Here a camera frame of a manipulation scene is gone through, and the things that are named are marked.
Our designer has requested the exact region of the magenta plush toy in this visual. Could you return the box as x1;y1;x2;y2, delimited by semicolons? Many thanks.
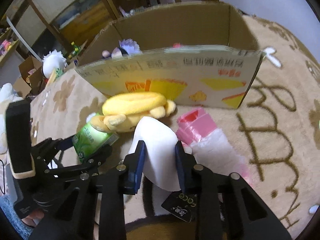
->
172;43;184;49

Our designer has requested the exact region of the green frog plush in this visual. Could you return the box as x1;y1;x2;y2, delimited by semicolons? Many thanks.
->
46;68;63;87

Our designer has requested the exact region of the purple haired plush doll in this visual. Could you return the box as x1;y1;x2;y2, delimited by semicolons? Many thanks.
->
101;39;142;59

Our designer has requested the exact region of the white spiky plush toy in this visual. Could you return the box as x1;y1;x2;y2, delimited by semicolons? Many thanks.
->
42;50;67;78

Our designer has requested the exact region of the yellow plush coin pouch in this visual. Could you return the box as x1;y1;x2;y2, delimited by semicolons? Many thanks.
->
89;92;176;133

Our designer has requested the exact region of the brown cardboard box left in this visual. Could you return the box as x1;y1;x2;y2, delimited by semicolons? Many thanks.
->
13;56;46;98

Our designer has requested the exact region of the wooden wardrobe shelf unit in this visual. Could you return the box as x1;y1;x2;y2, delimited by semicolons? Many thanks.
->
1;0;174;60

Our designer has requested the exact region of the green tissue pack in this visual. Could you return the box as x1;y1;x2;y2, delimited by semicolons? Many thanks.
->
72;122;119;163

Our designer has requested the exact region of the open cardboard box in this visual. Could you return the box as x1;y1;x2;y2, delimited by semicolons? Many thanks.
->
76;2;264;109

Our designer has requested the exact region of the person's left hand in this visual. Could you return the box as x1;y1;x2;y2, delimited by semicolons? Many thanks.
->
22;209;44;228

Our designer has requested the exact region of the pink white tissue pack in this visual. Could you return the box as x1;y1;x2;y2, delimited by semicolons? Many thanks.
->
176;108;253;186

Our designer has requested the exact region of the green glass bottle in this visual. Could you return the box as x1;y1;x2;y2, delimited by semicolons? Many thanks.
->
71;42;80;57

